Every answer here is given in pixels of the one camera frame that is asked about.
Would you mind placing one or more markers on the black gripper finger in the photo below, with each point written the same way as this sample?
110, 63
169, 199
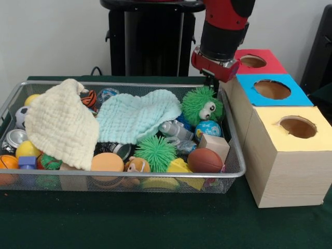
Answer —
207, 81
216, 84

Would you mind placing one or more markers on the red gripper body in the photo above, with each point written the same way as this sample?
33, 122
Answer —
213, 66

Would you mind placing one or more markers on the green spiky ball with eyes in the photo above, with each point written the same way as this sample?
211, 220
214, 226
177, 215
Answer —
193, 106

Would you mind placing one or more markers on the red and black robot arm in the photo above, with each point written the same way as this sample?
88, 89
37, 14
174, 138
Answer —
225, 28

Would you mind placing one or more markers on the clear mesh bin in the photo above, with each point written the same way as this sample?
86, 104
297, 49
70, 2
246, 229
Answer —
232, 155

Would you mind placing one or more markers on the wooden box with three holes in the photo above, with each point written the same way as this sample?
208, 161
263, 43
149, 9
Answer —
290, 176

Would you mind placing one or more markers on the blue globe ball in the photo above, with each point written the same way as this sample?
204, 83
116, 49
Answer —
208, 129

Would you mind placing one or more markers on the blue spiky ball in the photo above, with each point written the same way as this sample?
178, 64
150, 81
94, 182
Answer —
183, 123

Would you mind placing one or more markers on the plain wooden block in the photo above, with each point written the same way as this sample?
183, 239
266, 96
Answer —
215, 145

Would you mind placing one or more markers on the brown toy football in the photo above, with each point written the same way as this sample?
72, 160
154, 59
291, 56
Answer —
205, 161

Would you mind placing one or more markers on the mint green muslin cloth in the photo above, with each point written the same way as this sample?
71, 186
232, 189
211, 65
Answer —
135, 116

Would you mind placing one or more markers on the plain green spiky ball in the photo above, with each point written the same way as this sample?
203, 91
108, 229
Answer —
155, 153

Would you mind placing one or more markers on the dark green side table cloth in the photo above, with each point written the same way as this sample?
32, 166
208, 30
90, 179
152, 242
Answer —
324, 99

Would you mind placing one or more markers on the dark green tablecloth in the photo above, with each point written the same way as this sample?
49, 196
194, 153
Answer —
155, 223

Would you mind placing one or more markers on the cream muslin cloth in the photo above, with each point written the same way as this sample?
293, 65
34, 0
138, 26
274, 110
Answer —
59, 124

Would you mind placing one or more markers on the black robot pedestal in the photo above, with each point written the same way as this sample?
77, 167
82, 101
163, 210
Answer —
150, 41

